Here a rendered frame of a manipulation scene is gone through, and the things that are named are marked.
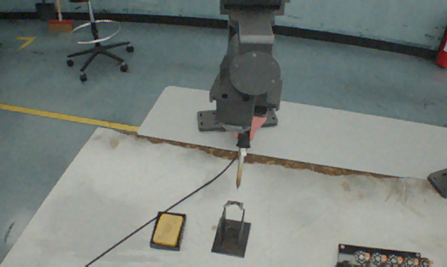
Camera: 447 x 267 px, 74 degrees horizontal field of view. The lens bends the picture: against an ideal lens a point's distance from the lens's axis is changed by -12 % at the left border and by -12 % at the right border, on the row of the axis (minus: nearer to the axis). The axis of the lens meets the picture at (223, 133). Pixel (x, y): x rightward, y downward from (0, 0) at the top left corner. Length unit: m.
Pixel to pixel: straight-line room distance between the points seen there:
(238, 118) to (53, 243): 0.45
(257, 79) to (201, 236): 0.35
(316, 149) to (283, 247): 0.28
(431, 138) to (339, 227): 0.42
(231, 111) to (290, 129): 0.46
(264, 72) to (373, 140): 0.55
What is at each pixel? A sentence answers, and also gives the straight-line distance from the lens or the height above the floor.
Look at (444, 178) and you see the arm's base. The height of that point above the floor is 0.76.
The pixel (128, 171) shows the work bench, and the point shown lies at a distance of 0.75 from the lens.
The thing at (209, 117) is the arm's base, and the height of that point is 0.76.
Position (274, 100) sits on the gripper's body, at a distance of 0.48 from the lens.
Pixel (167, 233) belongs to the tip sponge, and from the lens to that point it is 0.62.
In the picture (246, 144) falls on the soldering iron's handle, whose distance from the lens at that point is 0.54.
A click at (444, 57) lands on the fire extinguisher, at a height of 0.11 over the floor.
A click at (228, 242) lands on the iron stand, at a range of 0.62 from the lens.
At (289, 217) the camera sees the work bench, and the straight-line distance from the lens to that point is 0.66.
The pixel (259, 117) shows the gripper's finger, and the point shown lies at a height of 0.99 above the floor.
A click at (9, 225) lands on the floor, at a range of 1.84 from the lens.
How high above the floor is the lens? 1.29
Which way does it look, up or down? 41 degrees down
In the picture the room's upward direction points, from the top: straight up
